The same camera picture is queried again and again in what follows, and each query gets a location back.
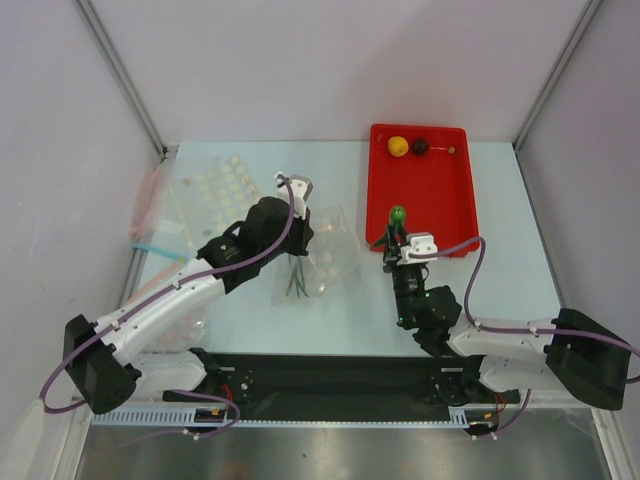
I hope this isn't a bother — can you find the yellow lemon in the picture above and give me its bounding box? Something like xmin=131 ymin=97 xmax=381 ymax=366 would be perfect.
xmin=387 ymin=136 xmax=410 ymax=158

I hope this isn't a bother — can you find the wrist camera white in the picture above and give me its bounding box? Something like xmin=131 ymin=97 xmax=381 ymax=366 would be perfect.
xmin=274 ymin=172 xmax=313 ymax=220
xmin=398 ymin=232 xmax=438 ymax=265

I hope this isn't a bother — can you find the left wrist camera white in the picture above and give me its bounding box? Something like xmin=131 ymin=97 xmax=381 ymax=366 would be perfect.
xmin=274 ymin=172 xmax=313 ymax=220

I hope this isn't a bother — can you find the dark brown round fruit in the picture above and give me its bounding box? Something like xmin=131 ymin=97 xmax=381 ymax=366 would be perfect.
xmin=411 ymin=138 xmax=430 ymax=156

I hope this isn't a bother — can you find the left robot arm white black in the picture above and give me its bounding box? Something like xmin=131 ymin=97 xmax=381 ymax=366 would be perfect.
xmin=63 ymin=197 xmax=313 ymax=414

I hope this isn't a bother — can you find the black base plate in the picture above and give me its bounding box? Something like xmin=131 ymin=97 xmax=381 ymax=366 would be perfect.
xmin=192 ymin=348 xmax=521 ymax=423

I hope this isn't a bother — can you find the pink zip bag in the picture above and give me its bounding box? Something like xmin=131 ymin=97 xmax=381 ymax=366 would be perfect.
xmin=129 ymin=163 xmax=167 ymax=242

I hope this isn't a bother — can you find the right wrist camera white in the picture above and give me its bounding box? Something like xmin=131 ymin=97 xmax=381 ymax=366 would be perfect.
xmin=398 ymin=232 xmax=438 ymax=265

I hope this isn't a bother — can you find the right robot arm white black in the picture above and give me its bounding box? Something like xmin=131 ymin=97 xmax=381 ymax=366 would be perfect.
xmin=376 ymin=220 xmax=639 ymax=411

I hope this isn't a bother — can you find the green chili pepper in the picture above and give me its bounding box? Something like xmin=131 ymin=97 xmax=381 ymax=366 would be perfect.
xmin=389 ymin=205 xmax=406 ymax=226

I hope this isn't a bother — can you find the red plastic tray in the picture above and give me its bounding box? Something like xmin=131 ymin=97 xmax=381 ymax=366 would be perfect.
xmin=365 ymin=123 xmax=479 ymax=252

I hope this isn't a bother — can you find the grey slotted cable duct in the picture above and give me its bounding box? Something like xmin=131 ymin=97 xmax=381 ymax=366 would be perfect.
xmin=92 ymin=406 xmax=488 ymax=430

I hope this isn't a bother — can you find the blue zipper clear bag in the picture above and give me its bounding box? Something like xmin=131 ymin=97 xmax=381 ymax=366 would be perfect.
xmin=131 ymin=219 xmax=191 ymax=263

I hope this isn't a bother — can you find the green scallion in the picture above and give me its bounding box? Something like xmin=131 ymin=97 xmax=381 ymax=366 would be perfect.
xmin=285 ymin=256 xmax=309 ymax=298

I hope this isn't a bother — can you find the clear dotted zip bag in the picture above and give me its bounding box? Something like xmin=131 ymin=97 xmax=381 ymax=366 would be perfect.
xmin=271 ymin=205 xmax=360 ymax=306

